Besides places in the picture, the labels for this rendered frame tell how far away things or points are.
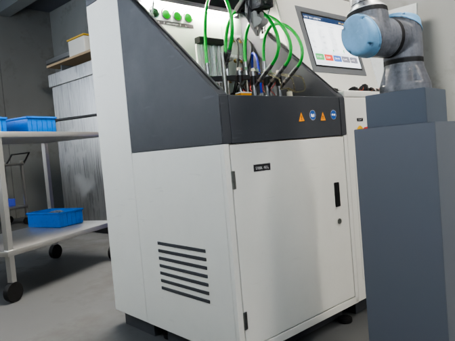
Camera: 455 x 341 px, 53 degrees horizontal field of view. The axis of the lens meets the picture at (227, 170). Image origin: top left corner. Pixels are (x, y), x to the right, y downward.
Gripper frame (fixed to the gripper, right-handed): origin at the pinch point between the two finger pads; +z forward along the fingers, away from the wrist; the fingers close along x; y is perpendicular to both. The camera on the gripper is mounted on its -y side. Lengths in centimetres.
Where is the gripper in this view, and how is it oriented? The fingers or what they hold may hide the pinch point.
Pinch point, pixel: (255, 32)
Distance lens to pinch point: 189.2
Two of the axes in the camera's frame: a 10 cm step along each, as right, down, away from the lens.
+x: 7.4, -0.9, 6.6
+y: 6.7, -0.2, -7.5
